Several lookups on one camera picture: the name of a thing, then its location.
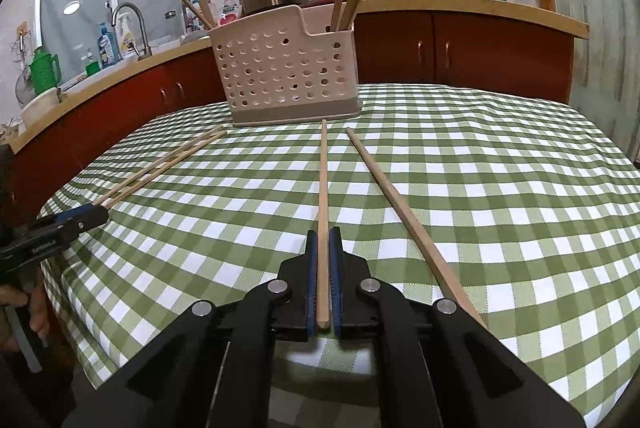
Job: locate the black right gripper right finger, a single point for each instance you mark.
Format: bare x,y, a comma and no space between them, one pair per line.
435,366

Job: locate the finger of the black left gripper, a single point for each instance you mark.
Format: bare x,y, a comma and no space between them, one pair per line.
89,215

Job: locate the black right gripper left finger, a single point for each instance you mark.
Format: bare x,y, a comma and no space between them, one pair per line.
212,366

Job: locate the wooden kitchen countertop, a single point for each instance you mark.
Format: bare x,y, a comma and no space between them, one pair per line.
312,21

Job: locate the red kitchen cabinets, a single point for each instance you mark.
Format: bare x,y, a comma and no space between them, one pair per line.
458,49

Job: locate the left hand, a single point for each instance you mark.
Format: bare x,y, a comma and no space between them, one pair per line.
36,303

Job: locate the green plastic jug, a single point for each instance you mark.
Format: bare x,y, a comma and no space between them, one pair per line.
45,69

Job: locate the small green soap bottle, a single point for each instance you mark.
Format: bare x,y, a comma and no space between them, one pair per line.
92,65

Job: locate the blue detergent bottle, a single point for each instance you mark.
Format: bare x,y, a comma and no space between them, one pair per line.
107,47

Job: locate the green checkered tablecloth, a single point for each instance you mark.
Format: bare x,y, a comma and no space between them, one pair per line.
533,207

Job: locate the white spray bottle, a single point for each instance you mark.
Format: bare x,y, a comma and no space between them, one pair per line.
124,36

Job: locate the red white seasoning bag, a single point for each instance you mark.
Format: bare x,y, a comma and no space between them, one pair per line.
228,15

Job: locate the pink perforated utensil holder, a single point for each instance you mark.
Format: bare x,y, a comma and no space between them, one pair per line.
274,73

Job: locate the clear bottle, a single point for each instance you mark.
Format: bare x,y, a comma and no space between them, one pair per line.
229,6

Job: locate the wood framed glass door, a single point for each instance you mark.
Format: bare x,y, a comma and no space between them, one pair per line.
605,85

